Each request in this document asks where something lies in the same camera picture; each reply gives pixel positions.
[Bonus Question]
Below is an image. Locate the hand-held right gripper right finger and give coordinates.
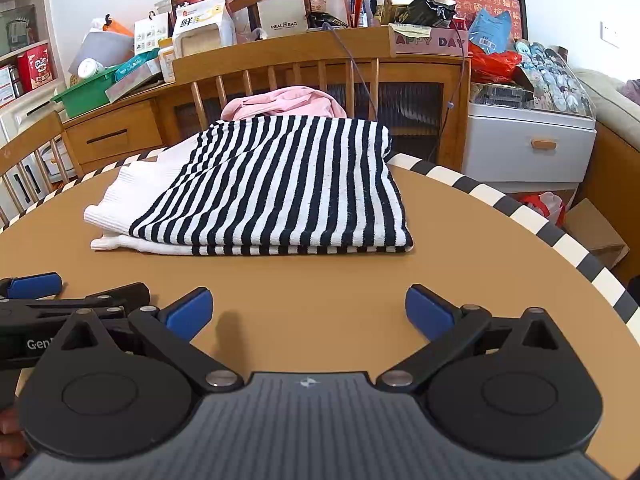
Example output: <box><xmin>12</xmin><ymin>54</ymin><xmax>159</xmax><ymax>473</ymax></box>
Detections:
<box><xmin>376</xmin><ymin>284</ymin><xmax>587</xmax><ymax>391</ymax></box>

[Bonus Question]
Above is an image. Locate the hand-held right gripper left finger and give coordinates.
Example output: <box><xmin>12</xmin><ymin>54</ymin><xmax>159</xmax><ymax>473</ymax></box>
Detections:
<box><xmin>37</xmin><ymin>287</ymin><xmax>246</xmax><ymax>391</ymax></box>

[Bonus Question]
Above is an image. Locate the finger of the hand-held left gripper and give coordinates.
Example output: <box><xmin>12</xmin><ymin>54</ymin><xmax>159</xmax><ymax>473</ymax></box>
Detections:
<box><xmin>0</xmin><ymin>282</ymin><xmax>152</xmax><ymax>322</ymax></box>
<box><xmin>0</xmin><ymin>272</ymin><xmax>64</xmax><ymax>301</ymax></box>

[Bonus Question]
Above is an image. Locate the black white striped sweater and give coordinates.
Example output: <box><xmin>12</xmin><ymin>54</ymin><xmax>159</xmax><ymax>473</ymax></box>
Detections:
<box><xmin>84</xmin><ymin>115</ymin><xmax>415</xmax><ymax>257</ymax></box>

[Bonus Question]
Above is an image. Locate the person's left hand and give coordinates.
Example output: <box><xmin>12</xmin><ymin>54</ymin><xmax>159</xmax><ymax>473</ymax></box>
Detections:
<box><xmin>0</xmin><ymin>406</ymin><xmax>30</xmax><ymax>467</ymax></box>

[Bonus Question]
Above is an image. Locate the white rice cooker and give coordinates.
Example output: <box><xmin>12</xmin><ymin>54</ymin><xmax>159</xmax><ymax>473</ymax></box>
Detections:
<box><xmin>39</xmin><ymin>135</ymin><xmax>77</xmax><ymax>182</ymax></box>

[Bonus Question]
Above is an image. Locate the wooden spindle-back chair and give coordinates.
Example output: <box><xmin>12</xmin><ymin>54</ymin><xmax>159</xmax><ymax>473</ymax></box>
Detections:
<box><xmin>172</xmin><ymin>52</ymin><xmax>383</xmax><ymax>133</ymax></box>
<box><xmin>0</xmin><ymin>111</ymin><xmax>84</xmax><ymax>228</ymax></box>

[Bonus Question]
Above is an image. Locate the red white plastic bag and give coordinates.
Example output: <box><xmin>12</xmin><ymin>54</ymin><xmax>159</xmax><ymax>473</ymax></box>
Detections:
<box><xmin>517</xmin><ymin>191</ymin><xmax>567</xmax><ymax>228</ymax></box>

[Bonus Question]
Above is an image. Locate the wooden sideboard cabinet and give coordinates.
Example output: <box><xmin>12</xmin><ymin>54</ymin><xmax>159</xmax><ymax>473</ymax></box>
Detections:
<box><xmin>62</xmin><ymin>25</ymin><xmax>472</xmax><ymax>172</ymax></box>

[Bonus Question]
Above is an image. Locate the white drawer unit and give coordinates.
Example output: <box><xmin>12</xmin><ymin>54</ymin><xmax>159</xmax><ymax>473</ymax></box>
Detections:
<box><xmin>461</xmin><ymin>97</ymin><xmax>598</xmax><ymax>184</ymax></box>

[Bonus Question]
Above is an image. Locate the cardboard box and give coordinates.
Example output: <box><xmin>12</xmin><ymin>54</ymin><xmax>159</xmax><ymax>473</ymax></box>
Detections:
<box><xmin>565</xmin><ymin>199</ymin><xmax>630</xmax><ymax>267</ymax></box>

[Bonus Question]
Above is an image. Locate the green plastic tray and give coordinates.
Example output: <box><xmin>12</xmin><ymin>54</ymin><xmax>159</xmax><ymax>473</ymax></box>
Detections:
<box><xmin>51</xmin><ymin>64</ymin><xmax>132</xmax><ymax>119</ymax></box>

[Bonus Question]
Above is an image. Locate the red tin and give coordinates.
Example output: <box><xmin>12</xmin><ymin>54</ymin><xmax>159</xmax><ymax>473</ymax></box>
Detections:
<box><xmin>16</xmin><ymin>44</ymin><xmax>54</xmax><ymax>92</ymax></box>

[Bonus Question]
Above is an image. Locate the clear plastic box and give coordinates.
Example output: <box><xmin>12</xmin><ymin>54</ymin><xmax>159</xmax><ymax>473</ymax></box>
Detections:
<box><xmin>470</xmin><ymin>82</ymin><xmax>535</xmax><ymax>109</ymax></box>

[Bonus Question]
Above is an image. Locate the teal wipes pack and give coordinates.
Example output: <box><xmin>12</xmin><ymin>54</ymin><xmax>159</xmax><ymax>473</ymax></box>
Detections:
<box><xmin>114</xmin><ymin>50</ymin><xmax>162</xmax><ymax>84</ymax></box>

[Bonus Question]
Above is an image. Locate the pink garment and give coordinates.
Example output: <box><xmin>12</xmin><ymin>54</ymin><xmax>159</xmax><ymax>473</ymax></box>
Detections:
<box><xmin>220</xmin><ymin>86</ymin><xmax>347</xmax><ymax>122</ymax></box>

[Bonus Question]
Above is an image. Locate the white yellow carton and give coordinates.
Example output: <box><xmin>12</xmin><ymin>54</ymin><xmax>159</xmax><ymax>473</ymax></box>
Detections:
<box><xmin>159</xmin><ymin>46</ymin><xmax>177</xmax><ymax>84</ymax></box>

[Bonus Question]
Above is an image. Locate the grey folder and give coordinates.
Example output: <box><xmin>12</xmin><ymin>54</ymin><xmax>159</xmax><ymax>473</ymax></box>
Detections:
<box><xmin>67</xmin><ymin>30</ymin><xmax>136</xmax><ymax>77</ymax></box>

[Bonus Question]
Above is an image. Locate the clear case of badges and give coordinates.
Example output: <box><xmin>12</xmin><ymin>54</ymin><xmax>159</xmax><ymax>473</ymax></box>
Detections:
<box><xmin>515</xmin><ymin>40</ymin><xmax>598</xmax><ymax>117</ymax></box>

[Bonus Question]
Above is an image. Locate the small white printed bag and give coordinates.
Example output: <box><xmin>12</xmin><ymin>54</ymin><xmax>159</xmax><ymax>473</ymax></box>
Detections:
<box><xmin>134</xmin><ymin>10</ymin><xmax>172</xmax><ymax>54</ymax></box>

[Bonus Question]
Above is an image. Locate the pink lettered sign box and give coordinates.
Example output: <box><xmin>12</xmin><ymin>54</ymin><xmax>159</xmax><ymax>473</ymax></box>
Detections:
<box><xmin>389</xmin><ymin>25</ymin><xmax>471</xmax><ymax>57</ymax></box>

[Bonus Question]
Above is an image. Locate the white yellow rice bag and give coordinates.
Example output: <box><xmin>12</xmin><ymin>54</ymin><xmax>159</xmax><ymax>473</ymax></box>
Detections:
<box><xmin>172</xmin><ymin>2</ymin><xmax>237</xmax><ymax>58</ymax></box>

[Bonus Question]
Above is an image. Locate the blue cat-shaped packet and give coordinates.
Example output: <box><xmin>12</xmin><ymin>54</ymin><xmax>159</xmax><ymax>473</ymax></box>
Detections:
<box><xmin>469</xmin><ymin>9</ymin><xmax>514</xmax><ymax>54</ymax></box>

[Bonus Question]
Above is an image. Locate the black crumpled bag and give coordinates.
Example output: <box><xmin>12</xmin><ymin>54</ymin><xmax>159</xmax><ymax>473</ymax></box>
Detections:
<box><xmin>407</xmin><ymin>0</ymin><xmax>459</xmax><ymax>29</ymax></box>

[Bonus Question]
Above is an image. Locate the black gold packet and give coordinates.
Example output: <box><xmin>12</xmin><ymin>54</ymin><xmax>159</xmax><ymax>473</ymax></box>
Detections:
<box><xmin>306</xmin><ymin>11</ymin><xmax>351</xmax><ymax>31</ymax></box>

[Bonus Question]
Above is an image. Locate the gold box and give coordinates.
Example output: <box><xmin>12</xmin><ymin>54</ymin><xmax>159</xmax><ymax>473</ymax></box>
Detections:
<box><xmin>381</xmin><ymin>0</ymin><xmax>429</xmax><ymax>24</ymax></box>

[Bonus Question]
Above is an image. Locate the framed red picture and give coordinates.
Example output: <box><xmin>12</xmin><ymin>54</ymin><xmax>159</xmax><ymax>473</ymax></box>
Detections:
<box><xmin>431</xmin><ymin>0</ymin><xmax>529</xmax><ymax>42</ymax></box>

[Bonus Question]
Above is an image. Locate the white paper bag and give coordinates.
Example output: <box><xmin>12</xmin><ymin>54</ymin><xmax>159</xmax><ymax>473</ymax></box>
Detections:
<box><xmin>255</xmin><ymin>0</ymin><xmax>314</xmax><ymax>39</ymax></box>

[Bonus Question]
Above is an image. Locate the purple cable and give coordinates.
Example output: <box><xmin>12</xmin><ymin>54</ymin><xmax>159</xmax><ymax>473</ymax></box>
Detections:
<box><xmin>320</xmin><ymin>22</ymin><xmax>471</xmax><ymax>162</ymax></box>

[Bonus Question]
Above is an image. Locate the white wall socket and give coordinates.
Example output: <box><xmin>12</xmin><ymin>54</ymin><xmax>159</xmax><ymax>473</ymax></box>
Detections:
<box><xmin>600</xmin><ymin>21</ymin><xmax>624</xmax><ymax>49</ymax></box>

